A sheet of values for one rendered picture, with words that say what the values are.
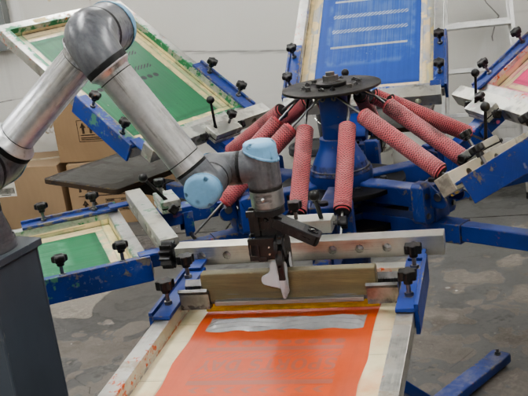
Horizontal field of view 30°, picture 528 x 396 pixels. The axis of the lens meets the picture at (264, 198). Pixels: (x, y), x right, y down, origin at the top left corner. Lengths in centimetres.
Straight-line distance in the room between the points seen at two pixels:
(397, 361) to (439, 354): 224
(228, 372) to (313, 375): 18
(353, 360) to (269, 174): 44
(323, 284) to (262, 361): 27
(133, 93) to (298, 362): 64
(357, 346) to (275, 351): 17
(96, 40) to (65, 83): 21
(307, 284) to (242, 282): 15
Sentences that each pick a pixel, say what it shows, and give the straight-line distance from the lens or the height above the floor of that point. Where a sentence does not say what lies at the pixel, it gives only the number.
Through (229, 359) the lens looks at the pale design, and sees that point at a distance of 209.
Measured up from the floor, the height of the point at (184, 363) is 95.
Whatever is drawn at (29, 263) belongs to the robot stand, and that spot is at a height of 115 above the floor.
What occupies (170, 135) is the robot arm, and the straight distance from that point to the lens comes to 203.
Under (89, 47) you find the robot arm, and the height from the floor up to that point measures 162.
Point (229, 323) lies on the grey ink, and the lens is 224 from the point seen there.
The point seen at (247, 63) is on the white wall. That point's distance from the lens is 645.
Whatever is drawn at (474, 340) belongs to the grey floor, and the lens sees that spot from 426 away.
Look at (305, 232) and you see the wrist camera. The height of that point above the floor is 115.
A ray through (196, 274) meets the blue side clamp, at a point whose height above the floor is 100.
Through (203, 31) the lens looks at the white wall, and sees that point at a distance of 649.
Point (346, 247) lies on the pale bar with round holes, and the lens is 244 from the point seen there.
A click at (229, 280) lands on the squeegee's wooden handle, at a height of 104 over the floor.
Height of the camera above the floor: 185
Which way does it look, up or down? 16 degrees down
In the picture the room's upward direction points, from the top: 8 degrees counter-clockwise
